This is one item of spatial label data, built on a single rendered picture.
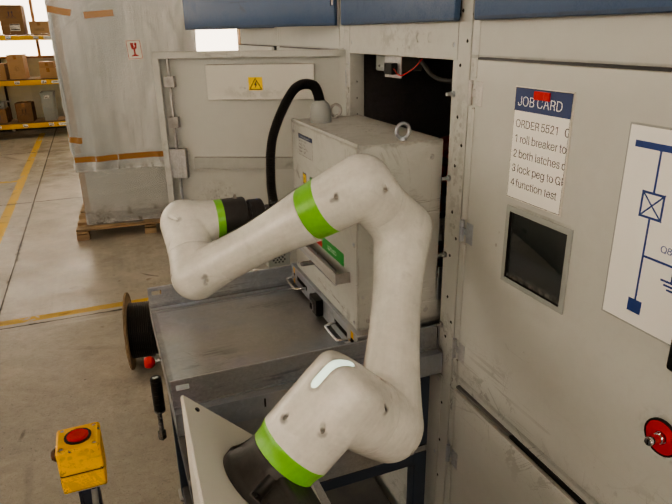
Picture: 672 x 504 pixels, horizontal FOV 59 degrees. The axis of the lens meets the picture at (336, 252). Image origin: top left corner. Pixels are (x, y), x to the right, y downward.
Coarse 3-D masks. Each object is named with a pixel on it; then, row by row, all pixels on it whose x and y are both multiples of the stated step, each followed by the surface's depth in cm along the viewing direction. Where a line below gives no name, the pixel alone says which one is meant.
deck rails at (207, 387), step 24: (168, 288) 181; (240, 288) 190; (264, 288) 193; (288, 288) 193; (432, 336) 154; (288, 360) 140; (312, 360) 142; (360, 360) 148; (192, 384) 132; (216, 384) 135; (240, 384) 137; (264, 384) 140
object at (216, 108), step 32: (160, 64) 192; (192, 64) 191; (224, 64) 188; (256, 64) 187; (288, 64) 186; (320, 64) 188; (160, 96) 193; (192, 96) 195; (224, 96) 191; (256, 96) 190; (160, 128) 196; (192, 128) 198; (224, 128) 198; (256, 128) 197; (288, 128) 196; (192, 160) 202; (224, 160) 200; (256, 160) 199; (288, 160) 198; (192, 192) 206; (224, 192) 206; (256, 192) 205; (288, 192) 204
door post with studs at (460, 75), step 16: (464, 0) 123; (464, 16) 124; (464, 32) 125; (464, 48) 126; (464, 64) 126; (464, 80) 127; (464, 96) 128; (464, 112) 129; (464, 128) 130; (448, 160) 138; (448, 176) 138; (448, 192) 140; (448, 208) 141; (448, 224) 142; (448, 240) 143; (448, 256) 144; (448, 272) 145; (448, 288) 146; (448, 304) 147; (448, 320) 148; (448, 336) 149; (448, 352) 151; (448, 368) 152; (448, 384) 153; (448, 400) 154
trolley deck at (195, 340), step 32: (160, 320) 173; (192, 320) 173; (224, 320) 173; (256, 320) 172; (288, 320) 172; (320, 320) 172; (160, 352) 156; (192, 352) 156; (224, 352) 155; (256, 352) 155; (288, 352) 155; (288, 384) 141; (224, 416) 134; (256, 416) 138
